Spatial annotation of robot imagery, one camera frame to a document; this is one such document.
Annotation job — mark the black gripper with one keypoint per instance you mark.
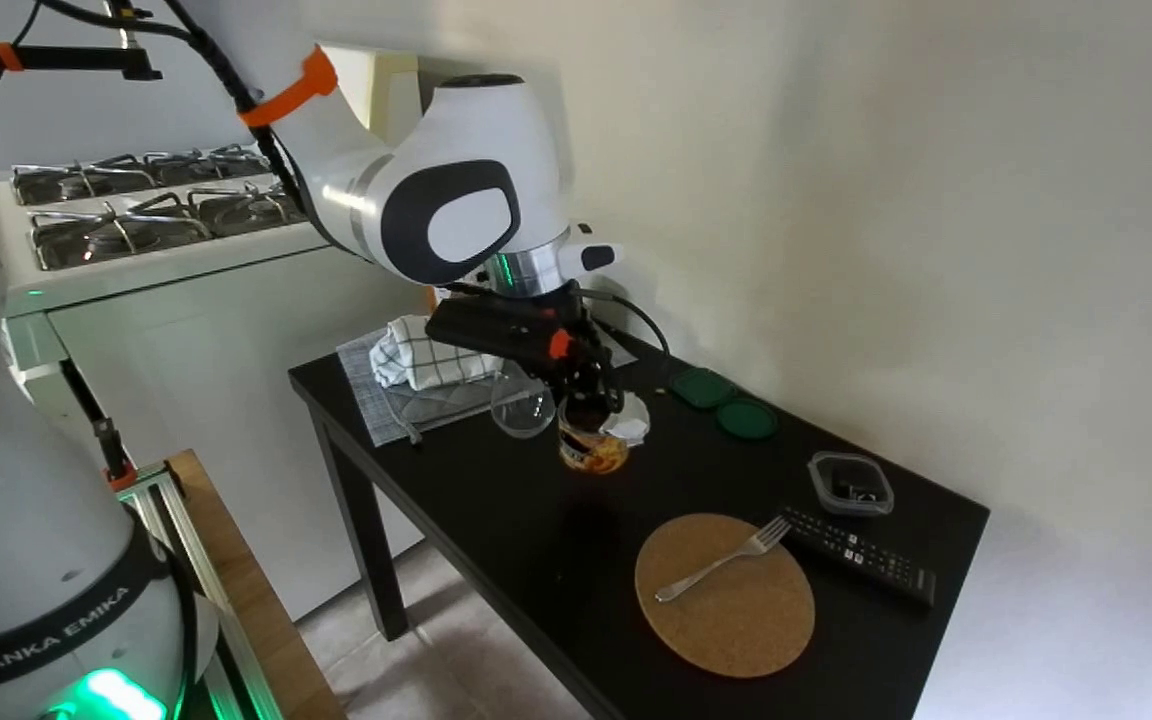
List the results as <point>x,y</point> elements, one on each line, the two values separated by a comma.
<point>548,342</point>

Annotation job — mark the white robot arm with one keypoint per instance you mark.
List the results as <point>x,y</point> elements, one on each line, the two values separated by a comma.
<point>472,182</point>

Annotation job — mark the clear plastic bowl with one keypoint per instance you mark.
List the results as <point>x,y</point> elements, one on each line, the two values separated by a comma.
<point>849,485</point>

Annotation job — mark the clear glass cup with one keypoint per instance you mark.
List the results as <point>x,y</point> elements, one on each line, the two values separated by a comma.
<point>523,408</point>

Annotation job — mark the clear glass tray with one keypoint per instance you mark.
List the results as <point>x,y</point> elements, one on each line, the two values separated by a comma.
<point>420,412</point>

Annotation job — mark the checkered white dish towel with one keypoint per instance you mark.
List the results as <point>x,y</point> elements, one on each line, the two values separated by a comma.
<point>410,358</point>

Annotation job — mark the dark green sponge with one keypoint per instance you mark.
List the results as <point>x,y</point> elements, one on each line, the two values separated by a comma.
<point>700,389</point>

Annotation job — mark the grey woven placemat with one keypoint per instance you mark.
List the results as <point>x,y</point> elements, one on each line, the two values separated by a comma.
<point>371,393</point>

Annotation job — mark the green round lid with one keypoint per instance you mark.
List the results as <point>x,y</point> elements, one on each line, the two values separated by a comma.
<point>748,420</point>

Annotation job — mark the black side table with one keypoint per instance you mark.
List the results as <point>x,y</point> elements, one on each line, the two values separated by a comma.
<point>553,548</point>

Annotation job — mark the round cork mat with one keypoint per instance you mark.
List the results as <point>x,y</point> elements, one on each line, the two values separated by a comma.
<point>746,623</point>

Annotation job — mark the black remote control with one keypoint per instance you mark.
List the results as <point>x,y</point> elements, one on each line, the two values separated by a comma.
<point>881,567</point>

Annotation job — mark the white gas stove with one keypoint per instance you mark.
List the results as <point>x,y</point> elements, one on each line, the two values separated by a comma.
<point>177,312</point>

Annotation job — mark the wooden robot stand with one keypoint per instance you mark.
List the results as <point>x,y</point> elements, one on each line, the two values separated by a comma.
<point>260,665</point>

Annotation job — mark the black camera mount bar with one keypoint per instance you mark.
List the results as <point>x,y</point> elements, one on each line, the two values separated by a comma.
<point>127,19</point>

